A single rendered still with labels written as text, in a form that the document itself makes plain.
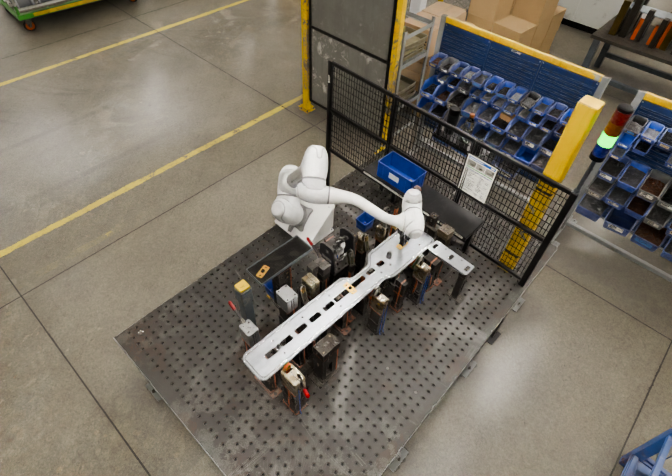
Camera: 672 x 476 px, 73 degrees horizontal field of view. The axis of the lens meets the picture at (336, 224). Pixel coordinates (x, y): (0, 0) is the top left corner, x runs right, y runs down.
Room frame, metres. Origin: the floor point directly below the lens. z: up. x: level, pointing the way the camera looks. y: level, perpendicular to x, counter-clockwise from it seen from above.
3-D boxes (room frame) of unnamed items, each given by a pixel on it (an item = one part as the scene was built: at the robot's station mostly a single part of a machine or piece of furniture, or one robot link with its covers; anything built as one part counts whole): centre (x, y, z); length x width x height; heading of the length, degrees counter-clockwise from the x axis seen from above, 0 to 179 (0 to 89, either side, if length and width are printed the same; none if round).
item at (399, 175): (2.40, -0.43, 1.10); 0.30 x 0.17 x 0.13; 48
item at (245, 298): (1.35, 0.48, 0.92); 0.08 x 0.08 x 0.44; 47
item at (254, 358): (1.46, -0.09, 1.00); 1.38 x 0.22 x 0.02; 137
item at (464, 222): (2.27, -0.57, 1.02); 0.90 x 0.22 x 0.03; 47
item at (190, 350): (1.69, -0.17, 0.68); 2.56 x 1.61 x 0.04; 139
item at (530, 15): (6.23, -2.26, 0.52); 1.20 x 0.80 x 1.05; 136
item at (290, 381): (0.92, 0.16, 0.88); 0.15 x 0.11 x 0.36; 47
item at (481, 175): (2.16, -0.87, 1.30); 0.23 x 0.02 x 0.31; 47
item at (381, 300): (1.40, -0.27, 0.87); 0.12 x 0.09 x 0.35; 47
